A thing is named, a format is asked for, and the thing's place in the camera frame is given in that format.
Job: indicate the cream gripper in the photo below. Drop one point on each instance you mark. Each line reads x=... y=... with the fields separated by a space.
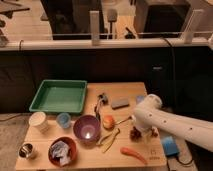
x=146 y=134

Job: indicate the dark red grape bunch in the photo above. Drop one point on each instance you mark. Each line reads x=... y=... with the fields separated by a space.
x=135 y=135

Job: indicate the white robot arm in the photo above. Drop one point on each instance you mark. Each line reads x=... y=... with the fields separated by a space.
x=148 y=113

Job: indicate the metal spoon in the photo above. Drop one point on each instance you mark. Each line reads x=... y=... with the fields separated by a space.
x=123 y=120

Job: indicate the orange carrot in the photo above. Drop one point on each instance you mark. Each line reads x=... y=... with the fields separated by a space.
x=130 y=152

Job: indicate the yellow tongs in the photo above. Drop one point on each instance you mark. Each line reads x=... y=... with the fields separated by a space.
x=106 y=141

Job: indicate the red yellow apple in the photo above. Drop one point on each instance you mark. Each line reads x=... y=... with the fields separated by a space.
x=108 y=122

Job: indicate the grey rectangular block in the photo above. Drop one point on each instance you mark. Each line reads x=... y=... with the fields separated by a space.
x=119 y=103

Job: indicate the purple bowl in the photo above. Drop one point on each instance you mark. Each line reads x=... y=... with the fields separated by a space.
x=87 y=129

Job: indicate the red bowl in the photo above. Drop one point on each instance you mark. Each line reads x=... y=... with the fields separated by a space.
x=72 y=151

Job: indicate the light blue small cup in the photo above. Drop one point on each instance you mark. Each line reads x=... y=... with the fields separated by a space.
x=64 y=120

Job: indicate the crumpled white paper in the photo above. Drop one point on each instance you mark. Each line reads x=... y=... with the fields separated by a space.
x=60 y=150

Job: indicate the green plastic tray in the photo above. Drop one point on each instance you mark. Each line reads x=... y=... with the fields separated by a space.
x=57 y=96

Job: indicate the white paper cup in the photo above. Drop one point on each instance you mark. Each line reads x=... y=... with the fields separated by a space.
x=39 y=121

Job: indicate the small metal cup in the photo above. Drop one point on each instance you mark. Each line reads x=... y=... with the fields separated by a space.
x=27 y=151

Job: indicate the black handled tool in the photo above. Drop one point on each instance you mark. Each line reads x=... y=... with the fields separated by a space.
x=102 y=100

